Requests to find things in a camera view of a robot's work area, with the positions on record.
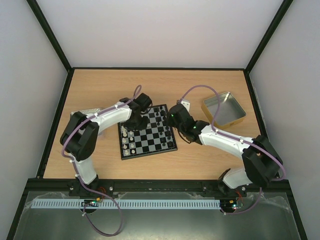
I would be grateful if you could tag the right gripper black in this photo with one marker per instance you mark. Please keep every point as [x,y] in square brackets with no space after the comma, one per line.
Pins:
[172,117]

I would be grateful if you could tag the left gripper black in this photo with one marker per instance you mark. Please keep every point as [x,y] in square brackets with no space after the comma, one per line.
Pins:
[143,126]

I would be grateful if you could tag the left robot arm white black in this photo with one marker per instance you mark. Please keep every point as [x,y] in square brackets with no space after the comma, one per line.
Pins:
[80,136]

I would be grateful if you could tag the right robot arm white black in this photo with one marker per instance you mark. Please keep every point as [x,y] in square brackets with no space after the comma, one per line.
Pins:
[261,162]

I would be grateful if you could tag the row of black chess pieces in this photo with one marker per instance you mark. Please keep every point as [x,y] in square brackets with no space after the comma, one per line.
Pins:
[163,131]

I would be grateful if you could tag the black grey chessboard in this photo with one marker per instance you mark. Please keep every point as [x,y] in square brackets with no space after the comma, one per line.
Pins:
[143,140]

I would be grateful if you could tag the silver metal tin lid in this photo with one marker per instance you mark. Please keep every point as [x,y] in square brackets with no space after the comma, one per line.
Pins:
[87,112]

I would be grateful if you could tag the gold metal tin box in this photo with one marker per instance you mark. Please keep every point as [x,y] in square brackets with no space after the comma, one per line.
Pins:
[224,109]

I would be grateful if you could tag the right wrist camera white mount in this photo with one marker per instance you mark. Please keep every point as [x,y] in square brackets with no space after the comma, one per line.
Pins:
[186,104]

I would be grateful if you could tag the light blue cable duct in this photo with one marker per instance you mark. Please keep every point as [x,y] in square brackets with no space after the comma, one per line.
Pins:
[128,204]

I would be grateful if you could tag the black aluminium frame rail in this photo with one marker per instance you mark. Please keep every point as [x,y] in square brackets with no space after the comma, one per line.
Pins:
[113,187]

